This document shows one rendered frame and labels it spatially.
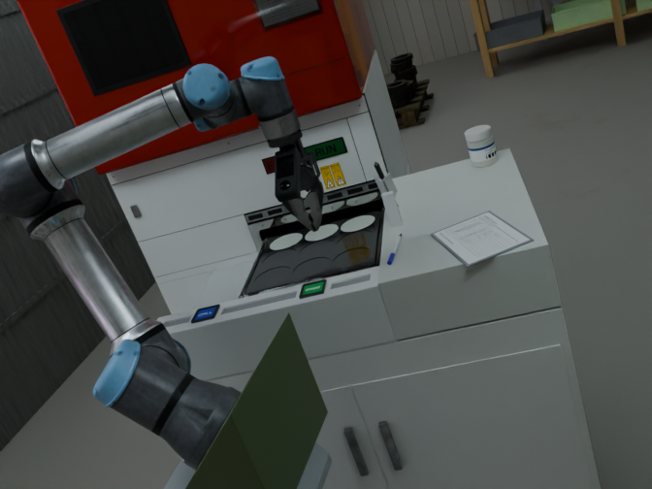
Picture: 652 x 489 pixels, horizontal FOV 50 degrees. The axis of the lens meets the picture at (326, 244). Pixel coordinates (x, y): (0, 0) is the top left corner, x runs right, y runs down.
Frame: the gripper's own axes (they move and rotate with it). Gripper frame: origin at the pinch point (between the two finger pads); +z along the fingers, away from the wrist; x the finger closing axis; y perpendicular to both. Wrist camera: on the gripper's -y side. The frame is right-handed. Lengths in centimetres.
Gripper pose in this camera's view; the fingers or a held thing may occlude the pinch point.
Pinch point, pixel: (313, 227)
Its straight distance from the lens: 147.3
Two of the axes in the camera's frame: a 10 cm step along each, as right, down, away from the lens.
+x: -9.5, 2.3, 2.3
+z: 3.1, 8.7, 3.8
